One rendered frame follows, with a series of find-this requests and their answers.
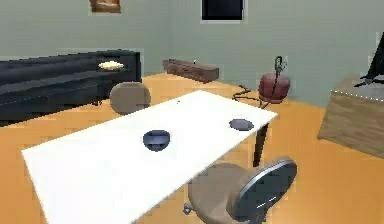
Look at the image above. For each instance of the dark grey plate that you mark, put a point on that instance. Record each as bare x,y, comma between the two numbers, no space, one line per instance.
241,124

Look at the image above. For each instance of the low brown wooden cabinet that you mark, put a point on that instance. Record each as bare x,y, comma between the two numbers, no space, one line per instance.
191,70

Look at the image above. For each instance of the dark blue bowl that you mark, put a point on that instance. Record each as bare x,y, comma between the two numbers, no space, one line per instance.
156,140

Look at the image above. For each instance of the tan round swivel chair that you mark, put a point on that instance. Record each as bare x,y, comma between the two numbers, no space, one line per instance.
129,97
233,193

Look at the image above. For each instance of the dark red round chair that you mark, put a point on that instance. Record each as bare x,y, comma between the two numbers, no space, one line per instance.
274,87

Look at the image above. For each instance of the white table with black legs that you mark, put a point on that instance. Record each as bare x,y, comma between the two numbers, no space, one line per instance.
110,160

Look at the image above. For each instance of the dark window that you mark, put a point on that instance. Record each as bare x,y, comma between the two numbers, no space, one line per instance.
222,9

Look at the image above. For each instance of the brown framed picture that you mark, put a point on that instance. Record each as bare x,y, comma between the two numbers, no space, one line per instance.
105,5

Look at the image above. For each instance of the dark blue sofa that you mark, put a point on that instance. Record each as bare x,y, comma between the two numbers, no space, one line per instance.
53,86

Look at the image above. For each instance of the light wooden cabinet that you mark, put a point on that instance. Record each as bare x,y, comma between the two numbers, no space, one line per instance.
356,123

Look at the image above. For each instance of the black television set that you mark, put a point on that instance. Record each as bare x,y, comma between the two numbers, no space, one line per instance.
376,66

